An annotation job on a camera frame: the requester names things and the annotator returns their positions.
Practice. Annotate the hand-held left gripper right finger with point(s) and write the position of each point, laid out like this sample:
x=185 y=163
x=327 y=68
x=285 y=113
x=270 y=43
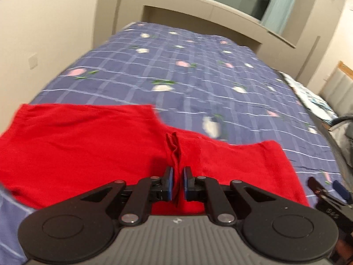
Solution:
x=186 y=184

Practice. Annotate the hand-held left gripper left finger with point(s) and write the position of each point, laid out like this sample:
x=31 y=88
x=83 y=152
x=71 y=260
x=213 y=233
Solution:
x=170 y=183

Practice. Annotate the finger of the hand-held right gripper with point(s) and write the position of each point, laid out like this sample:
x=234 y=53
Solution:
x=315 y=186
x=340 y=189

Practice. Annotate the red pants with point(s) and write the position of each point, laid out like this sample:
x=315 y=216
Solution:
x=82 y=149

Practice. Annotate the person's right forearm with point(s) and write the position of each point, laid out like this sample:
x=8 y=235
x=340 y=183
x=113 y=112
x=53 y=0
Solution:
x=344 y=249

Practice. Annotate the grey pillow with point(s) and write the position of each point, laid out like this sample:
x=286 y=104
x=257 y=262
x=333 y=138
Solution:
x=343 y=135

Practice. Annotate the white patterned pillow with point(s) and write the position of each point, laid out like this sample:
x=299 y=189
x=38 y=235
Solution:
x=311 y=99

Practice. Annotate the padded wooden headboard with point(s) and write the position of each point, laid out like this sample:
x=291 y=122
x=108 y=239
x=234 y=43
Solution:
x=337 y=88

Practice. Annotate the blue floral checked quilt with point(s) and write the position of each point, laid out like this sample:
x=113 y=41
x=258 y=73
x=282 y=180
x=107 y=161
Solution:
x=193 y=74

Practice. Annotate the beige window sill cabinet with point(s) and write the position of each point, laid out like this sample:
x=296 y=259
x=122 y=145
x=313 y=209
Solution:
x=209 y=11

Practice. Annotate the light blue curtain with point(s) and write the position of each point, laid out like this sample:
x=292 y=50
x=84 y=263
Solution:
x=284 y=5

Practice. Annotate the white wall socket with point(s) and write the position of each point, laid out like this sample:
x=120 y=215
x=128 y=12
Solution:
x=33 y=60

